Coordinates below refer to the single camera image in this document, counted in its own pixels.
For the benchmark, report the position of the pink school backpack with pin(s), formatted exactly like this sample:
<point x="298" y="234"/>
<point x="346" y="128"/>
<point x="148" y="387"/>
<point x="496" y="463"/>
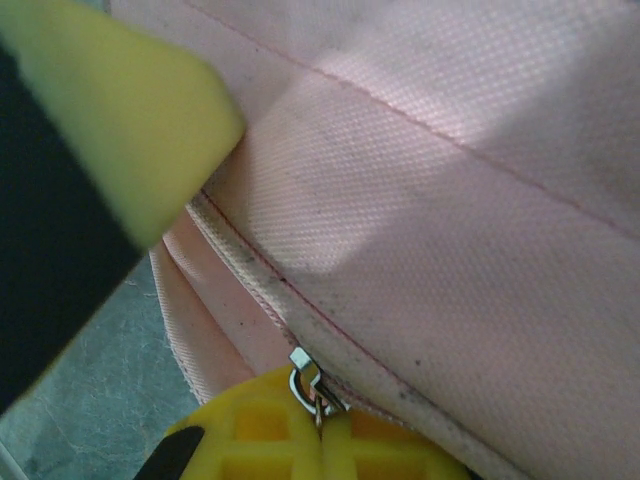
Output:
<point x="450" y="225"/>

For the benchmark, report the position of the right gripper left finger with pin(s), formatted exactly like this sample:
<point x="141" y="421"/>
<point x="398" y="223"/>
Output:
<point x="100" y="125"/>

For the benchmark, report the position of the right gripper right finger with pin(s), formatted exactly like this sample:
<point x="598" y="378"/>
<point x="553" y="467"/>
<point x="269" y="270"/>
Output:
<point x="220" y="420"/>

